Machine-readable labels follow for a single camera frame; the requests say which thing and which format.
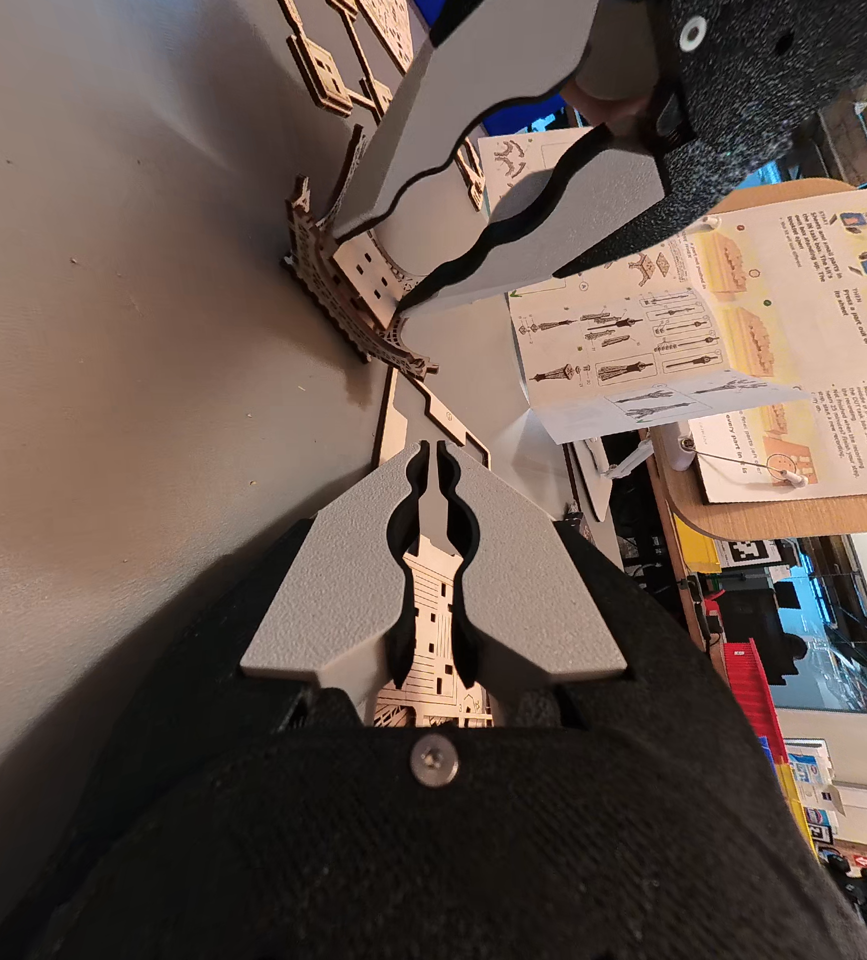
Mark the black and white marker tag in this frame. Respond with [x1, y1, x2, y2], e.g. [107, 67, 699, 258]
[728, 537, 781, 573]

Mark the folded instruction booklet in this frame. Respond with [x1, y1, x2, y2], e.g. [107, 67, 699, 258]
[477, 127, 810, 445]

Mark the engraved wooden parts sheet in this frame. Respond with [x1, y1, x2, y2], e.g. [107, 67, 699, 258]
[357, 0, 435, 70]

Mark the wooden display board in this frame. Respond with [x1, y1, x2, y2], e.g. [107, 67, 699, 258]
[639, 176, 867, 543]

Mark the white box with blue print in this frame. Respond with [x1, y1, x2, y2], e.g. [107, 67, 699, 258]
[782, 737, 849, 830]

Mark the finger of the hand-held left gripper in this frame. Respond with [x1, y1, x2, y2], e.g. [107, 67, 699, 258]
[394, 123, 669, 315]
[332, 0, 601, 243]

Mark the wooden tower model base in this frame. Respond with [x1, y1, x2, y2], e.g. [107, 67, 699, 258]
[281, 123, 442, 384]

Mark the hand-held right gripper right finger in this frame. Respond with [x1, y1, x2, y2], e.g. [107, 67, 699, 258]
[438, 441, 628, 726]

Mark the white stand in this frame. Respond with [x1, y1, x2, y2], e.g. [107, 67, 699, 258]
[564, 429, 699, 524]

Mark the printed instruction sheet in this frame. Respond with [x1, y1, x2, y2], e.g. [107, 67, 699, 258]
[682, 180, 867, 505]

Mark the red crate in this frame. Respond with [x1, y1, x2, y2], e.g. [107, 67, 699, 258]
[720, 637, 789, 760]

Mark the yellow bin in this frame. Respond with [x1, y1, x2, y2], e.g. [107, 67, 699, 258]
[669, 513, 726, 577]

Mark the wooden tower model part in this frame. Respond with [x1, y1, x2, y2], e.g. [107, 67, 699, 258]
[364, 531, 496, 729]

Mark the empty wooden sheet frame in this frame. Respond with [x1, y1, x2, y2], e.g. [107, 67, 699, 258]
[371, 366, 493, 470]

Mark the grey desk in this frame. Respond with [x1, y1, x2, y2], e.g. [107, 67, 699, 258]
[0, 0, 630, 826]

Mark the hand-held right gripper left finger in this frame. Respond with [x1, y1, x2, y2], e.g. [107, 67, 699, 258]
[240, 441, 432, 723]

